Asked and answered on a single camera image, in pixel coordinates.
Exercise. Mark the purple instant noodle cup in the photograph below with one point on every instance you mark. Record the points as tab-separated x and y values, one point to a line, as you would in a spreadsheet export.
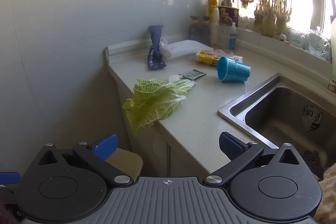
228	15

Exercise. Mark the steel kitchen sink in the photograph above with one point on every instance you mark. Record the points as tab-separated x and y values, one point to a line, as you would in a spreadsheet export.
278	119

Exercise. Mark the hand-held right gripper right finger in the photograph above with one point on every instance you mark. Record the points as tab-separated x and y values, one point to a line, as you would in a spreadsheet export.
231	144

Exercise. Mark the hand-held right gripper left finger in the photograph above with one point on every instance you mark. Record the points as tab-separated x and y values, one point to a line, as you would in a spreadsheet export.
105	145

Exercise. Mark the blue snack packet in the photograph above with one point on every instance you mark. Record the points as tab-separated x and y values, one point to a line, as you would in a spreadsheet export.
155	53

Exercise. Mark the white bottle with yellow cap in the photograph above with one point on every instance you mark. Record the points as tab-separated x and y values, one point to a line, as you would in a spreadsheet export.
214	27

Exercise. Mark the purple disposable glove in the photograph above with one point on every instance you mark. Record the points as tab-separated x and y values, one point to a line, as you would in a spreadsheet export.
236	58

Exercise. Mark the clear plastic container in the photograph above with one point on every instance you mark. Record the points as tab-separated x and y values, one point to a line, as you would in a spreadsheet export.
224	36

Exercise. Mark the loose garlic bulb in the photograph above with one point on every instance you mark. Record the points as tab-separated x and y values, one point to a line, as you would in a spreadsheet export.
282	37

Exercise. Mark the napa cabbage leaf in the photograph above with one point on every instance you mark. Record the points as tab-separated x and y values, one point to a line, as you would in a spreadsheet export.
155	103

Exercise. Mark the green sachet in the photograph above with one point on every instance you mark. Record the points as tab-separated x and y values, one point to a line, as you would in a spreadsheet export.
193	74

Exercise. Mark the dark glass sauce bottle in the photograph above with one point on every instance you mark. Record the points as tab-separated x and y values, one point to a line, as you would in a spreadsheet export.
194	29
205	31

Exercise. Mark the beige stool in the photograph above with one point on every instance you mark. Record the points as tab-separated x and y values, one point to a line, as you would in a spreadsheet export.
126	162

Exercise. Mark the small blue spray bottle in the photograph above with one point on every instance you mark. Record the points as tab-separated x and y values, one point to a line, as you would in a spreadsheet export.
232	39

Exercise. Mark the clear glass jar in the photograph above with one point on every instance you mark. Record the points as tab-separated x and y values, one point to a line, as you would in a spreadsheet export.
244	22

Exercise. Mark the sprouted garlic jar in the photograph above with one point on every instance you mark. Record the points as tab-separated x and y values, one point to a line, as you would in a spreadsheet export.
283	18
259	18
269	19

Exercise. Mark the glass pitcher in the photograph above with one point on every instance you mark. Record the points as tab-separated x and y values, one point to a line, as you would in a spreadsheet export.
319	43

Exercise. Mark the white foam net sleeve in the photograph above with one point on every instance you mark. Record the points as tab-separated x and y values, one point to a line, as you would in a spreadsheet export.
181	48

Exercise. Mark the blue plastic cup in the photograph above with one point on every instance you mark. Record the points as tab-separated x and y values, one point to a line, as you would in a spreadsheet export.
233	70

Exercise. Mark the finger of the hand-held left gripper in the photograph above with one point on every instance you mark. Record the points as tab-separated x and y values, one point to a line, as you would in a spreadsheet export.
9	178

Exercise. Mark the white base cabinet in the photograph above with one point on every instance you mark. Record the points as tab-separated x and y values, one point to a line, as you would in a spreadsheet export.
157	150

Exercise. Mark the beige towel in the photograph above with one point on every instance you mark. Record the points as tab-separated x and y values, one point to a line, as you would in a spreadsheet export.
328	197

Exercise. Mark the small glass cup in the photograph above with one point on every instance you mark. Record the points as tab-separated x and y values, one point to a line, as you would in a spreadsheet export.
297	39

